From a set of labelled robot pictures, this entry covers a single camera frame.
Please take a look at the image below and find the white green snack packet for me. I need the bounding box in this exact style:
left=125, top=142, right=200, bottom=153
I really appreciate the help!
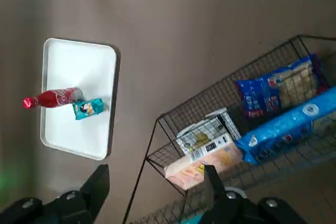
left=176, top=107, right=241, bottom=154

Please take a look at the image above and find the blue cracker bag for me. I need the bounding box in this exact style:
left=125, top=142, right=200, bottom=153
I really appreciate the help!
left=234, top=54, right=330, bottom=121

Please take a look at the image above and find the large teal snack packet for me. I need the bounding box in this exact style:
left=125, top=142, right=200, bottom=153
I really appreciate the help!
left=167, top=213, right=204, bottom=224

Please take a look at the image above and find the red cola bottle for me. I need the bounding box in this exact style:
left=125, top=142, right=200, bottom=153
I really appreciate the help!
left=22, top=87, right=85, bottom=111

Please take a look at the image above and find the long blue biscuit packet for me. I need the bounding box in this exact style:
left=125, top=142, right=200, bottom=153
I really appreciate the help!
left=234, top=86, right=336, bottom=166

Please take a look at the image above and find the black wire basket shelf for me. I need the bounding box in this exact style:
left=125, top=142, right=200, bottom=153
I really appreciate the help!
left=122, top=34, right=336, bottom=224

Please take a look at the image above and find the small teal chips packet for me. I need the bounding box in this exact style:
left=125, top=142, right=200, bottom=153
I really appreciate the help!
left=72, top=98, right=104, bottom=121

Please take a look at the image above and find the white rectangular tray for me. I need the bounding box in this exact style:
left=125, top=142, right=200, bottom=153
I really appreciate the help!
left=39, top=37, right=121, bottom=162

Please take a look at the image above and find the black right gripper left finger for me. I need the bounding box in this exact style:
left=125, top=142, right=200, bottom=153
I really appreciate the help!
left=0, top=164, right=110, bottom=224

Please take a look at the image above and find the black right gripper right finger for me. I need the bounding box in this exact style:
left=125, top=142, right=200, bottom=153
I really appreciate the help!
left=202, top=165, right=308, bottom=224

